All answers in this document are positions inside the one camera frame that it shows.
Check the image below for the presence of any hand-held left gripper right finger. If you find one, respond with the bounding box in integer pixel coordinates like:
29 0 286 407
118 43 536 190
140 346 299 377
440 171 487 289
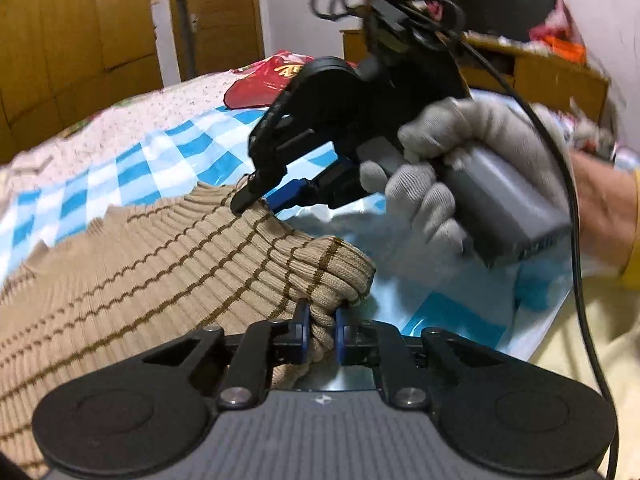
335 307 501 409

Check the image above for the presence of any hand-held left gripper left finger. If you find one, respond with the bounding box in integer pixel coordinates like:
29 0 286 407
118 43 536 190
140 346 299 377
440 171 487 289
142 300 311 411

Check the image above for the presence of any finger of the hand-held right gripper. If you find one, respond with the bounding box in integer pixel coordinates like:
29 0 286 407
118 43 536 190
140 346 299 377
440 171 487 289
267 157 363 213
231 75 351 215

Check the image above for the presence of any beige striped knit sweater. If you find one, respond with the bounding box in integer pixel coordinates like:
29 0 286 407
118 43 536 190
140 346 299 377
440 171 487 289
0 182 377 480

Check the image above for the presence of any person's right forearm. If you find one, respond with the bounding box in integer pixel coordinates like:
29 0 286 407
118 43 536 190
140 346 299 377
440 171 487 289
567 152 640 291

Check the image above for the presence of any person's right hand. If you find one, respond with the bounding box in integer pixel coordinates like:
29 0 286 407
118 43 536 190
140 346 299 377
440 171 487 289
359 96 576 261

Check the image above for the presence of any red printed bag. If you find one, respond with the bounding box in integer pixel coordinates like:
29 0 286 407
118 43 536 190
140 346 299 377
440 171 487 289
222 50 313 110

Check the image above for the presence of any blue checkered plastic sheet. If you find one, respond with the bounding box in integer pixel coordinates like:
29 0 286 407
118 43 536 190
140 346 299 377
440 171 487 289
0 91 576 361

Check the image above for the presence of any floral bed sheet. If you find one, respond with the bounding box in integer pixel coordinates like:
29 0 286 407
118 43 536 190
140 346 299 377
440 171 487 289
0 67 281 171

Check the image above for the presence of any wooden cabinet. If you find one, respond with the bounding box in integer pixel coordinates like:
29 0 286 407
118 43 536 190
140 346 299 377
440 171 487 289
340 27 611 126

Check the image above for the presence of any wooden door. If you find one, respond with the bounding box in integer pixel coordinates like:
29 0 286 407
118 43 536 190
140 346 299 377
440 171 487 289
167 0 265 81

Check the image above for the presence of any orange packet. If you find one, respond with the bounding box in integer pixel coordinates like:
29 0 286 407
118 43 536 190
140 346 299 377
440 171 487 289
545 35 586 63

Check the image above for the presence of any wooden wardrobe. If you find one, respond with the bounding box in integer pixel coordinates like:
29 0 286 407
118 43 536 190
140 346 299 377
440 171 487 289
0 0 163 163

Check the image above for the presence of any pale yellow cloth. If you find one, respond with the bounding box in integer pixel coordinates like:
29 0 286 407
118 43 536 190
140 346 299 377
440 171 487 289
527 275 640 480

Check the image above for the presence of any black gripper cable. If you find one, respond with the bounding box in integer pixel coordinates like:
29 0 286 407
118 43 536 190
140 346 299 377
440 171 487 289
309 0 621 480

